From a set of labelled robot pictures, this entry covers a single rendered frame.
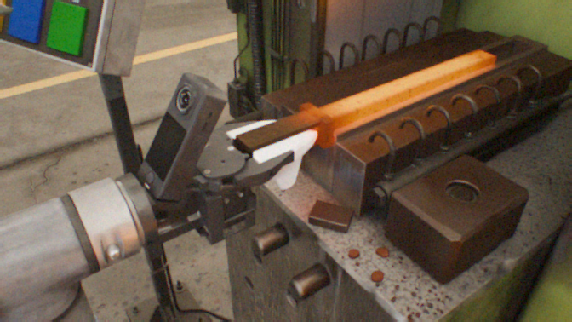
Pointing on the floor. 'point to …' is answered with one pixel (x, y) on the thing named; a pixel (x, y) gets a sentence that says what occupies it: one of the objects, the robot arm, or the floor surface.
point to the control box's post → (126, 145)
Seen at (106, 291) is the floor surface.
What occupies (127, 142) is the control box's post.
